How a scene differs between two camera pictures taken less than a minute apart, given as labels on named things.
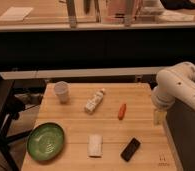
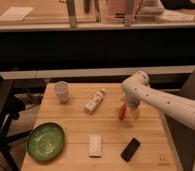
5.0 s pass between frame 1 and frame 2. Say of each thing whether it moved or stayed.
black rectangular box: stayed
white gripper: moved
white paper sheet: stayed
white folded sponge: stayed
